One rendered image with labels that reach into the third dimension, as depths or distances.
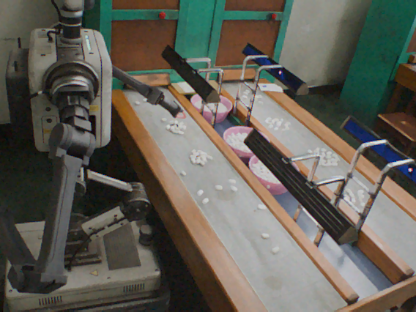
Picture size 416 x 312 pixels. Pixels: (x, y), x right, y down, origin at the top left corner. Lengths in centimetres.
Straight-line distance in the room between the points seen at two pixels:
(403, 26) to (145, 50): 269
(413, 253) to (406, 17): 285
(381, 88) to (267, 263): 322
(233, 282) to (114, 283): 57
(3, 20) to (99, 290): 215
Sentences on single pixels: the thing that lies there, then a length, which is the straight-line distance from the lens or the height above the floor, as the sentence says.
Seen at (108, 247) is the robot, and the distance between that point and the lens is 198.
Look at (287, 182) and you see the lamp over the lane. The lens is 153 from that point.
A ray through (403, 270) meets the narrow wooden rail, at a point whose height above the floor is 76.
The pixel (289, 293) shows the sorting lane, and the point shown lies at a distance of 160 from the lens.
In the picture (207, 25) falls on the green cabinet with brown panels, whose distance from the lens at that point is 276.
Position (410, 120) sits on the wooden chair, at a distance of 406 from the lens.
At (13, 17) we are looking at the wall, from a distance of 332.
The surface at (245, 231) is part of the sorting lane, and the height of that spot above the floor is 74.
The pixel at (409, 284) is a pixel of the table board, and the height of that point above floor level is 73.
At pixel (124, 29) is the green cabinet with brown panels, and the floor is 115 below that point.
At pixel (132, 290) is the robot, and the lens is 193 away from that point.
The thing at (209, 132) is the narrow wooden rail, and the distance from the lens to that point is 230.
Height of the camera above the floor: 194
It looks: 34 degrees down
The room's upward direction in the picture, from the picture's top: 10 degrees clockwise
